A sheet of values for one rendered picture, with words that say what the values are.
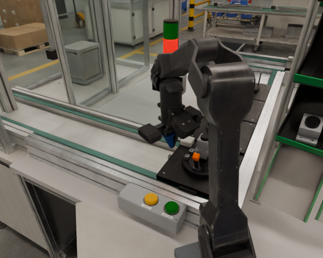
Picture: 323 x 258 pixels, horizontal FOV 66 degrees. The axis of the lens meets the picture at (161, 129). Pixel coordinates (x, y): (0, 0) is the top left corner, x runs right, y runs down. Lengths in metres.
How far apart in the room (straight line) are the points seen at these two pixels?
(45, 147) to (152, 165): 0.43
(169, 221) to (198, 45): 0.51
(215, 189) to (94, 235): 0.53
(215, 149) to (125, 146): 0.72
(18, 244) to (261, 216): 1.61
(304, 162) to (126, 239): 0.57
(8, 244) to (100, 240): 1.30
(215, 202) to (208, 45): 0.26
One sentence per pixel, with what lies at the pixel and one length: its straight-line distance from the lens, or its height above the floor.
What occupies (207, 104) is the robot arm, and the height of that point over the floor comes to 1.40.
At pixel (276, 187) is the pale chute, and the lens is 0.81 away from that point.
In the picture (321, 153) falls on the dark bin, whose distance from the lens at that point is 0.68.
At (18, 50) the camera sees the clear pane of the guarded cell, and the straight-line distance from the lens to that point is 1.85.
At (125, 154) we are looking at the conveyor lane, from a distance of 1.04.
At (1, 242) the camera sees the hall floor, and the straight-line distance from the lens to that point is 2.14.
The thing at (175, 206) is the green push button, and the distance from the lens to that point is 0.77.
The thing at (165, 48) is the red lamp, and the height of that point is 1.33.
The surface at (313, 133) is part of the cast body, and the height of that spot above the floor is 1.24.
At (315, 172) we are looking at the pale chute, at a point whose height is 1.09.
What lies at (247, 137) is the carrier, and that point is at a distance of 1.09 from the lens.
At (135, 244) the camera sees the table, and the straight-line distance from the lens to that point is 0.83.
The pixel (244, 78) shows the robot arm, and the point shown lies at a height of 1.43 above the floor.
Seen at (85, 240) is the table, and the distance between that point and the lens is 0.87.
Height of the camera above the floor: 1.56
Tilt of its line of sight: 33 degrees down
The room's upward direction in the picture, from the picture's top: straight up
